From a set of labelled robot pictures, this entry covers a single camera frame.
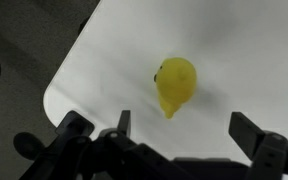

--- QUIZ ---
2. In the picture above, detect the yellow rubber duck toy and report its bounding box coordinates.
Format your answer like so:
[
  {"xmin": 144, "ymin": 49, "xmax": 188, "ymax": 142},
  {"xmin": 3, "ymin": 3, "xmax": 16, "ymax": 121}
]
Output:
[{"xmin": 153, "ymin": 56, "xmax": 198, "ymax": 120}]

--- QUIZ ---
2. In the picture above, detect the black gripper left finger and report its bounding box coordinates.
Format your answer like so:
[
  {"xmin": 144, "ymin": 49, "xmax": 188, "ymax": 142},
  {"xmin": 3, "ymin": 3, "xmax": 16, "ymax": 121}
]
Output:
[{"xmin": 98, "ymin": 109, "xmax": 198, "ymax": 180}]

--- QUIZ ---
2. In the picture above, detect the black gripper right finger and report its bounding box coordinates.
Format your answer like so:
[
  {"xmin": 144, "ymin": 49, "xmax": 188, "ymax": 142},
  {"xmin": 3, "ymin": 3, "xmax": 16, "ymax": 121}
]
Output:
[{"xmin": 228, "ymin": 111, "xmax": 288, "ymax": 180}]

